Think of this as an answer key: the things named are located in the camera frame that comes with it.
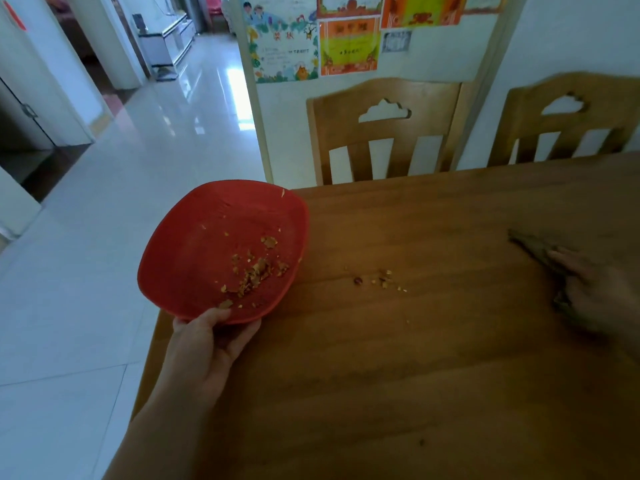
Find person's left hand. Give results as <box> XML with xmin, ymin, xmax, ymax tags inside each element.
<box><xmin>161</xmin><ymin>308</ymin><xmax>262</xmax><ymax>406</ymax></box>

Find person's right hand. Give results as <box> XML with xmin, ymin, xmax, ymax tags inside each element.
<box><xmin>546</xmin><ymin>247</ymin><xmax>640</xmax><ymax>363</ymax></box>

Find red plastic plate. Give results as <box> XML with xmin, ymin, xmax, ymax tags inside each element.
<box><xmin>137</xmin><ymin>180</ymin><xmax>310</xmax><ymax>325</ymax></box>

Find brown cleaning cloth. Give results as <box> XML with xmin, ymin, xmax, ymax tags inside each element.
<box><xmin>508</xmin><ymin>228</ymin><xmax>583</xmax><ymax>320</ymax></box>

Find person's left forearm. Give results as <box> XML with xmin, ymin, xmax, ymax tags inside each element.
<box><xmin>102</xmin><ymin>377</ymin><xmax>221</xmax><ymax>480</ymax></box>

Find food scraps pile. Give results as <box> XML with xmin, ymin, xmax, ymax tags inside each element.
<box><xmin>218</xmin><ymin>236</ymin><xmax>292</xmax><ymax>310</ymax></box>

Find scattered food crumbs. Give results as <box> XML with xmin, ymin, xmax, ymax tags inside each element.
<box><xmin>345</xmin><ymin>268</ymin><xmax>410</xmax><ymax>295</ymax></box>

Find wooden dining chair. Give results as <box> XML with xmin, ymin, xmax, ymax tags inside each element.
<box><xmin>306</xmin><ymin>77</ymin><xmax>463</xmax><ymax>187</ymax></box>
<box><xmin>487</xmin><ymin>71</ymin><xmax>640</xmax><ymax>168</ymax></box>

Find white door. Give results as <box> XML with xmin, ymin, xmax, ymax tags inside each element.
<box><xmin>0</xmin><ymin>77</ymin><xmax>56</xmax><ymax>153</ymax></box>

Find white low cabinet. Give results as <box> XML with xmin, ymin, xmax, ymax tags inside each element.
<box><xmin>132</xmin><ymin>12</ymin><xmax>197</xmax><ymax>81</ymax></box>

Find colourful cartoon poster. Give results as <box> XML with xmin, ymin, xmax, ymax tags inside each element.
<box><xmin>242</xmin><ymin>0</ymin><xmax>320</xmax><ymax>84</ymax></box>

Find orange yellow certificate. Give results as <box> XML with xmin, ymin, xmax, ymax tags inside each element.
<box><xmin>319</xmin><ymin>17</ymin><xmax>382</xmax><ymax>77</ymax></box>

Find small grey picture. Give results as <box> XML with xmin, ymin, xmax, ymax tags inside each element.
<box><xmin>381</xmin><ymin>30</ymin><xmax>413</xmax><ymax>53</ymax></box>

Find orange framed certificate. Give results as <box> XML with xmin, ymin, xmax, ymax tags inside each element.
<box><xmin>317</xmin><ymin>0</ymin><xmax>385</xmax><ymax>18</ymax></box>

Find orange green certificate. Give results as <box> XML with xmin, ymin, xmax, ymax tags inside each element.
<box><xmin>381</xmin><ymin>0</ymin><xmax>468</xmax><ymax>29</ymax></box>

